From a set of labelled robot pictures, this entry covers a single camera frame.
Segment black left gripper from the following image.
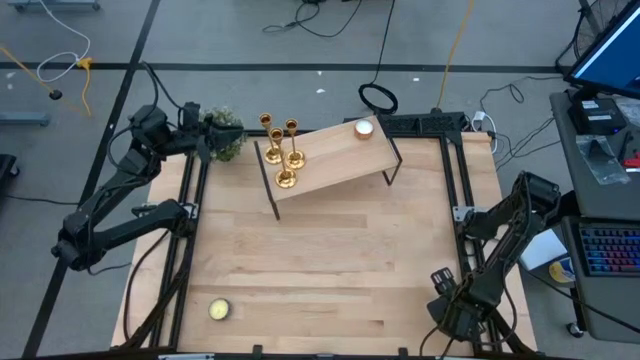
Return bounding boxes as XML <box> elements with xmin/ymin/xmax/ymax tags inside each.
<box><xmin>177</xmin><ymin>101</ymin><xmax>246</xmax><ymax>165</ymax></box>

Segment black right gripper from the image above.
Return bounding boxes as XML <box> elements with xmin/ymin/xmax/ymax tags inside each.
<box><xmin>427</xmin><ymin>292</ymin><xmax>490</xmax><ymax>343</ymax></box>

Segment brass candlestick holder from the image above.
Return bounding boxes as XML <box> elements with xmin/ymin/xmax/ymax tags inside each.
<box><xmin>283</xmin><ymin>118</ymin><xmax>307</xmax><ymax>171</ymax></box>
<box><xmin>268</xmin><ymin>127</ymin><xmax>299</xmax><ymax>190</ymax></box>
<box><xmin>258</xmin><ymin>112</ymin><xmax>285</xmax><ymax>166</ymax></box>

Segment copper candle tin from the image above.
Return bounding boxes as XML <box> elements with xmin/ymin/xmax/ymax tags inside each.
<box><xmin>353</xmin><ymin>118</ymin><xmax>375</xmax><ymax>141</ymax></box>

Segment yellow wax candle tin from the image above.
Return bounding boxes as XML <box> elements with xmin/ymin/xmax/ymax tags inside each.
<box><xmin>207</xmin><ymin>297</ymin><xmax>232</xmax><ymax>322</ymax></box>

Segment artificial potted plant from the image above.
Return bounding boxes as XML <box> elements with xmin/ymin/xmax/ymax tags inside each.
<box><xmin>197</xmin><ymin>105</ymin><xmax>248</xmax><ymax>164</ymax></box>

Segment yellow blue tape roll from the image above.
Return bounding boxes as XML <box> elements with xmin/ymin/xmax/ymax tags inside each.
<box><xmin>548</xmin><ymin>257</ymin><xmax>577</xmax><ymax>286</ymax></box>

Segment wooden shelf riser black legs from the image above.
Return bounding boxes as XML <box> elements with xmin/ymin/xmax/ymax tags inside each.
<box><xmin>253</xmin><ymin>114</ymin><xmax>404</xmax><ymax>222</ymax></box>

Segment backlit rainbow keyboard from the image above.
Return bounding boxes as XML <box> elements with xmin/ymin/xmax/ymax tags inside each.
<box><xmin>578</xmin><ymin>226</ymin><xmax>640</xmax><ymax>279</ymax></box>

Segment grey desk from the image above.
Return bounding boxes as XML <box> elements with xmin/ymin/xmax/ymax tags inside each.
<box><xmin>548</xmin><ymin>89</ymin><xmax>640</xmax><ymax>345</ymax></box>

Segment white power adapter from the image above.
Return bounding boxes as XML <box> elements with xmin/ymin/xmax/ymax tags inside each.
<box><xmin>472</xmin><ymin>110</ymin><xmax>499</xmax><ymax>155</ymax></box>

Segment grey metal stand foot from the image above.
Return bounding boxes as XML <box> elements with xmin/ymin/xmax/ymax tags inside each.
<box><xmin>0</xmin><ymin>112</ymin><xmax>50</xmax><ymax>128</ymax></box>
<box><xmin>7</xmin><ymin>0</ymin><xmax>102</xmax><ymax>13</ymax></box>

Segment clear plastic bag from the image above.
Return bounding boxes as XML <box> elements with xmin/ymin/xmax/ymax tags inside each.
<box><xmin>574</xmin><ymin>133</ymin><xmax>634</xmax><ymax>186</ymax></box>

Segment black chair base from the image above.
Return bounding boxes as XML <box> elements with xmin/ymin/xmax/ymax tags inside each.
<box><xmin>0</xmin><ymin>153</ymin><xmax>21</xmax><ymax>200</ymax></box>

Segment small black computer box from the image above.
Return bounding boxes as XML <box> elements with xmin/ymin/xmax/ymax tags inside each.
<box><xmin>568</xmin><ymin>97</ymin><xmax>627</xmax><ymax>136</ymax></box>

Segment computer monitor blue screen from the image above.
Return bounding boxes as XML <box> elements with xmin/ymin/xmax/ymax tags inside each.
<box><xmin>566</xmin><ymin>0</ymin><xmax>640</xmax><ymax>101</ymax></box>

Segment black floor fan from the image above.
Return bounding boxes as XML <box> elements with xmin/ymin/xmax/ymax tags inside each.
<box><xmin>554</xmin><ymin>0</ymin><xmax>634</xmax><ymax>71</ymax></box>

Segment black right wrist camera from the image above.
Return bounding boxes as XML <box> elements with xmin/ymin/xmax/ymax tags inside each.
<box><xmin>430</xmin><ymin>267</ymin><xmax>457</xmax><ymax>296</ymax></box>

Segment black coiled floor cable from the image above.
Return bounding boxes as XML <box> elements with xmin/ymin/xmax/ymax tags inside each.
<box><xmin>357</xmin><ymin>0</ymin><xmax>400</xmax><ymax>116</ymax></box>

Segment yellow cord with plug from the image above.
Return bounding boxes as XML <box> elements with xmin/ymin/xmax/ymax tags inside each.
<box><xmin>0</xmin><ymin>46</ymin><xmax>96</xmax><ymax>120</ymax></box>

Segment white floor cable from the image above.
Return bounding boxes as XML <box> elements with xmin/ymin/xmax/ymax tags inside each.
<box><xmin>35</xmin><ymin>0</ymin><xmax>93</xmax><ymax>84</ymax></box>

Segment black arm base cable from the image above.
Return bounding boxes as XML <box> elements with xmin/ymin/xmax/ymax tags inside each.
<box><xmin>122</xmin><ymin>230</ymin><xmax>171</xmax><ymax>344</ymax></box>

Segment yellow floor cable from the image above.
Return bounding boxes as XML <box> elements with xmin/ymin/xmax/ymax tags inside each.
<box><xmin>436</xmin><ymin>0</ymin><xmax>476</xmax><ymax>111</ymax></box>

